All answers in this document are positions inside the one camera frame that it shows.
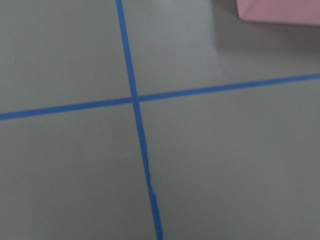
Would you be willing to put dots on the pink plastic box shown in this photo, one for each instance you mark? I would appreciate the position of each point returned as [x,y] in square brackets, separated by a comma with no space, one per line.
[295,12]

